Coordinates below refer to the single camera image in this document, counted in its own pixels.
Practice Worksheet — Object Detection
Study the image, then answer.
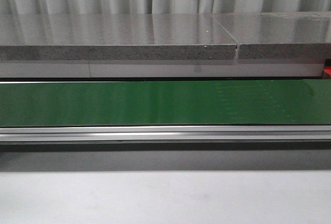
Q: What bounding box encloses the green conveyor belt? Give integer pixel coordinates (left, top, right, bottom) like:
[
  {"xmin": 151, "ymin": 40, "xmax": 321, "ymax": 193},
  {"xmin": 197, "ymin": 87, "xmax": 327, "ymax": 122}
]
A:
[{"xmin": 1, "ymin": 79, "xmax": 330, "ymax": 127}]

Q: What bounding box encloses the grey stone countertop slab right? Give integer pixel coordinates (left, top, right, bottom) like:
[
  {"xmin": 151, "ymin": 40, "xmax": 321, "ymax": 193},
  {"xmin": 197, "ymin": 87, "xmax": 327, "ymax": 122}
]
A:
[{"xmin": 212, "ymin": 11, "xmax": 330, "ymax": 62}]

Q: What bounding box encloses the grey stone countertop slab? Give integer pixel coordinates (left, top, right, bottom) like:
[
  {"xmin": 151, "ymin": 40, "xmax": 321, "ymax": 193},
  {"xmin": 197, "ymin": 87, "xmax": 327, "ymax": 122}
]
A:
[
  {"xmin": 1, "ymin": 14, "xmax": 236, "ymax": 61},
  {"xmin": 212, "ymin": 11, "xmax": 330, "ymax": 62}
]

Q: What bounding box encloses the grey stone countertop slab left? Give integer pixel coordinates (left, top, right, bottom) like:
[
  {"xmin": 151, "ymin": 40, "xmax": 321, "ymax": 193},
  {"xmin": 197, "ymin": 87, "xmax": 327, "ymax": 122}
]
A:
[{"xmin": 1, "ymin": 14, "xmax": 236, "ymax": 61}]

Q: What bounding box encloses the red plastic tray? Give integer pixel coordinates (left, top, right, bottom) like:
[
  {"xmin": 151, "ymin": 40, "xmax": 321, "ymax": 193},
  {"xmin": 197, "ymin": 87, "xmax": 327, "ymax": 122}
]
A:
[{"xmin": 323, "ymin": 66, "xmax": 331, "ymax": 79}]

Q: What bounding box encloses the aluminium conveyor side rail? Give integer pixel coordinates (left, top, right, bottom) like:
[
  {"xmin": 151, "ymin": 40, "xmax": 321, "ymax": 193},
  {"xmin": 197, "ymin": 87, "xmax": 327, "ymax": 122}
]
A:
[{"xmin": 1, "ymin": 125, "xmax": 330, "ymax": 145}]

